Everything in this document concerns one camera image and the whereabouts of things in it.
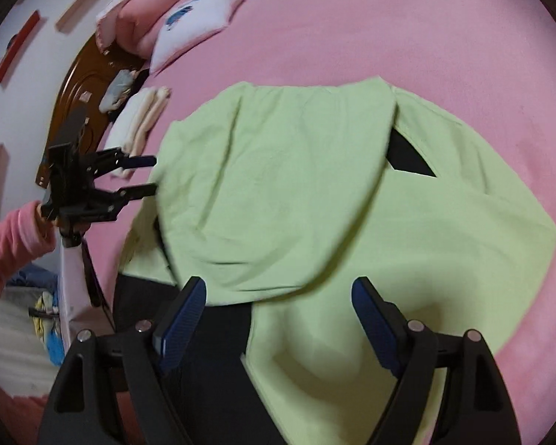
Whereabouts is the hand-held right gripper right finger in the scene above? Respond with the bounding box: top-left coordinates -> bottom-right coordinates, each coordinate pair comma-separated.
351,277 -> 522,445

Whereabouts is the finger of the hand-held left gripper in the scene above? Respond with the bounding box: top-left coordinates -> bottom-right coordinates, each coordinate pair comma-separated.
96,147 -> 158,176
93,183 -> 159,215

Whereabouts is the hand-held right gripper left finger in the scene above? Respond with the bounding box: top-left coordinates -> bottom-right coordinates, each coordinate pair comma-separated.
39,277 -> 208,445

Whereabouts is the green and black hooded jacket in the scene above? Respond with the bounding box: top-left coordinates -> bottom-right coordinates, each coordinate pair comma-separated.
113,76 -> 556,445

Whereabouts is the colourful clothes pile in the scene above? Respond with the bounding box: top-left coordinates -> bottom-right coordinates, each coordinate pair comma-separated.
28,287 -> 70,368

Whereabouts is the folded white towel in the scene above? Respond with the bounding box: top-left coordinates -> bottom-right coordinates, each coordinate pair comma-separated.
103,86 -> 172,179

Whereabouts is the small floral pouch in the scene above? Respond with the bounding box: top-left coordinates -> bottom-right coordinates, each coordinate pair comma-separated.
99,69 -> 137,113

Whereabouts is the wooden headboard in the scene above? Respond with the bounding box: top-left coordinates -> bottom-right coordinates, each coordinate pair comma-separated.
36,32 -> 144,187

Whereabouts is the white pillow with blue print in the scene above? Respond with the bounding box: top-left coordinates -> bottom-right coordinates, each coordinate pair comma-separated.
149,0 -> 253,75

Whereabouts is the folded pink quilt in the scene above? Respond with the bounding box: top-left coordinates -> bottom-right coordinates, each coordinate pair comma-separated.
95,0 -> 242,59

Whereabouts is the pink bed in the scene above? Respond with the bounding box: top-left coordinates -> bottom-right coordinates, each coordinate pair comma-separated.
81,0 -> 556,445

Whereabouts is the red wall shelf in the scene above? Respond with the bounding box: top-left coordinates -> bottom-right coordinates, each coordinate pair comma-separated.
0,9 -> 43,85

